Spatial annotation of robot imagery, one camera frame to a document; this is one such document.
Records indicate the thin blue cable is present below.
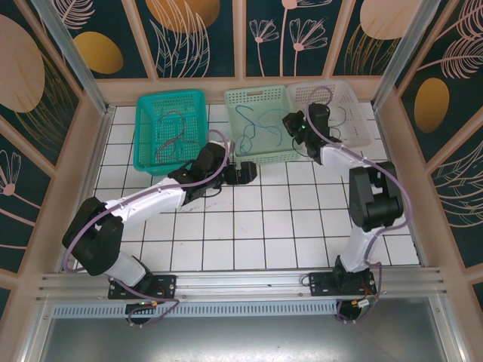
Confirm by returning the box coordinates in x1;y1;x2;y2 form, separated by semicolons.
263;125;285;148
235;104;258;155

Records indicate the thin teal cable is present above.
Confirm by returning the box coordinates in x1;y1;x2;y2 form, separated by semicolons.
257;108;287;128

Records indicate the thin red cable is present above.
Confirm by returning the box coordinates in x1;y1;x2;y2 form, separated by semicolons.
155;111;187;161
156;137;205;165

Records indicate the mint green plastic basket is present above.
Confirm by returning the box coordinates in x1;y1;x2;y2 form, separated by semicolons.
224;84;306;169

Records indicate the white plastic basket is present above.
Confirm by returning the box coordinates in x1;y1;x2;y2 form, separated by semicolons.
285;78;377;149

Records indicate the teal plastic basket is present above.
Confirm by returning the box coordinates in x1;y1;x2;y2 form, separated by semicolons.
134;88;211;176

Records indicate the green circuit board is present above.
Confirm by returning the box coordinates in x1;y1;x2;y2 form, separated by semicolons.
356;297;377;314

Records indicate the aluminium mounting rail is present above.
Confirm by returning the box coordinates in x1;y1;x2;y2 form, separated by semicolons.
35;266;446;302

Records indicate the aluminium frame post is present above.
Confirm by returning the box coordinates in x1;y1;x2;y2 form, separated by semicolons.
371;0;443;112
29;0;116;118

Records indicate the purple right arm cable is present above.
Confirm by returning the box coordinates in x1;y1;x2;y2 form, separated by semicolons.
305;85;412;324

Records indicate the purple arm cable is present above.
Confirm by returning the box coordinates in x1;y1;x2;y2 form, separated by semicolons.
62;129;231;327
305;85;412;324

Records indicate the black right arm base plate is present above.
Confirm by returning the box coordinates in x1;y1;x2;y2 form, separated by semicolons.
308;271;378;299

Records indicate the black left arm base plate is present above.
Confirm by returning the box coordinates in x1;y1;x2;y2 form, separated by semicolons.
108;274;178;301

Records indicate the slotted grey cable duct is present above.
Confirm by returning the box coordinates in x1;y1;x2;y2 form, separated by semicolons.
52;301;340;318

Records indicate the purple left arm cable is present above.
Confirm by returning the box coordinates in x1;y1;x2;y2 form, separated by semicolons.
62;129;231;327

